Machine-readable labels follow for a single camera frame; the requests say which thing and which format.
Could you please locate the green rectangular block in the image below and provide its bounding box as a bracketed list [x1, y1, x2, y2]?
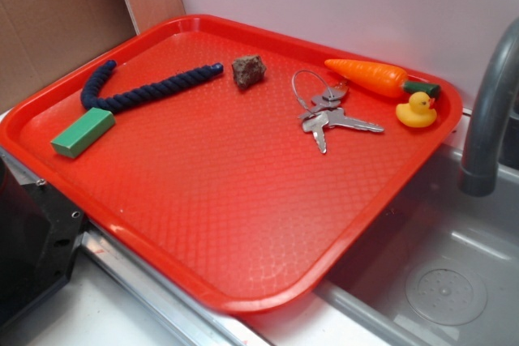
[50, 108, 116, 159]

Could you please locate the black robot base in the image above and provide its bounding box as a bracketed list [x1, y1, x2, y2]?
[1, 161, 86, 330]

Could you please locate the red plastic tray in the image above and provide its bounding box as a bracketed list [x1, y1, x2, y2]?
[1, 15, 462, 314]

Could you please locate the silver key bunch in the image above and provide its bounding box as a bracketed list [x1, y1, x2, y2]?
[291, 70, 384, 154]

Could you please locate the brown rock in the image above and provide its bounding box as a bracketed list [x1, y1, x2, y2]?
[232, 54, 267, 90]

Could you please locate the orange toy carrot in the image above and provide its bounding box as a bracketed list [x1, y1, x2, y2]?
[324, 59, 441, 99]

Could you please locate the yellow rubber duck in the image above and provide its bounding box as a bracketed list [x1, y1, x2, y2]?
[396, 92, 437, 128]

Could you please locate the grey faucet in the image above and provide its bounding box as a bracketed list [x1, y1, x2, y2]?
[458, 20, 518, 197]

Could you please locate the grey sink basin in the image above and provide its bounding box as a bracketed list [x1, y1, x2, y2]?
[259, 147, 519, 346]

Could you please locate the brown cardboard panel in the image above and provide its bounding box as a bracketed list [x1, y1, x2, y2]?
[1, 0, 185, 112]

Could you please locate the dark blue rope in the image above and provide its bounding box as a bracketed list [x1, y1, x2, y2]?
[79, 59, 225, 115]

